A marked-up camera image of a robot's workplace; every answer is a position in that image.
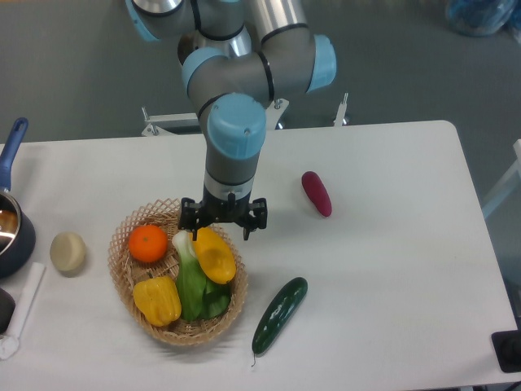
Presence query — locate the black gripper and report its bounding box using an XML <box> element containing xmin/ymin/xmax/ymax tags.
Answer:
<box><xmin>178</xmin><ymin>187</ymin><xmax>268</xmax><ymax>241</ymax></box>

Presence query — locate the yellow mango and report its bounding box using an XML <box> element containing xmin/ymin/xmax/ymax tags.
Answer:
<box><xmin>190</xmin><ymin>227</ymin><xmax>237</xmax><ymax>285</ymax></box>

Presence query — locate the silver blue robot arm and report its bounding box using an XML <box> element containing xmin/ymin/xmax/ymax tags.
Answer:
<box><xmin>126</xmin><ymin>1</ymin><xmax>337</xmax><ymax>234</ymax></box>

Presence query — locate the woven wicker basket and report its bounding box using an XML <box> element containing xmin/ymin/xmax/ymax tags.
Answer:
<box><xmin>108</xmin><ymin>199</ymin><xmax>247</xmax><ymax>346</ymax></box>

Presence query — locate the orange fruit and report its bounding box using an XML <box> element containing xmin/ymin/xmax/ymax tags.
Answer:
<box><xmin>128</xmin><ymin>225</ymin><xmax>168</xmax><ymax>263</ymax></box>

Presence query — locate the green bok choy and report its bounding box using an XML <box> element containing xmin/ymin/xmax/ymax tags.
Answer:
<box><xmin>172</xmin><ymin>231</ymin><xmax>231</xmax><ymax>322</ymax></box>

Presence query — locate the purple sweet potato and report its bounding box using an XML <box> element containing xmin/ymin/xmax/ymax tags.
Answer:
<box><xmin>301</xmin><ymin>171</ymin><xmax>332</xmax><ymax>217</ymax></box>

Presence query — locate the yellow bell pepper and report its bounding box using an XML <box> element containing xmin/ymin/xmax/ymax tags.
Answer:
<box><xmin>133</xmin><ymin>276</ymin><xmax>182</xmax><ymax>327</ymax></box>

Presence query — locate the dark green cucumber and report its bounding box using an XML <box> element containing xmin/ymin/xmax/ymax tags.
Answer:
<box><xmin>251</xmin><ymin>276</ymin><xmax>309</xmax><ymax>367</ymax></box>

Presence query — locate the beige round potato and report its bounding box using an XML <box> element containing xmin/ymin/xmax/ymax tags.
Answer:
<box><xmin>50</xmin><ymin>231</ymin><xmax>86</xmax><ymax>273</ymax></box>

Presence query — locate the dark blue saucepan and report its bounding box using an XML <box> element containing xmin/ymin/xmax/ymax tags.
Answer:
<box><xmin>1</xmin><ymin>117</ymin><xmax>36</xmax><ymax>279</ymax></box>

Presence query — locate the black object at left edge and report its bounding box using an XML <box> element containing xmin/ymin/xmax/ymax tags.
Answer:
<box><xmin>0</xmin><ymin>288</ymin><xmax>15</xmax><ymax>334</ymax></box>

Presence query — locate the black device at table edge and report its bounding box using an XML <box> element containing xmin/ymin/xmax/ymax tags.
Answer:
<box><xmin>491</xmin><ymin>330</ymin><xmax>520</xmax><ymax>373</ymax></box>

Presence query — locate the blue plastic bag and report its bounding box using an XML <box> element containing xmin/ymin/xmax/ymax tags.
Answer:
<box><xmin>444</xmin><ymin>0</ymin><xmax>520</xmax><ymax>37</ymax></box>

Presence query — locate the white frame at right edge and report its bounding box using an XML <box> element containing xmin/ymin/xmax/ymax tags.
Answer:
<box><xmin>482</xmin><ymin>139</ymin><xmax>520</xmax><ymax>219</ymax></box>

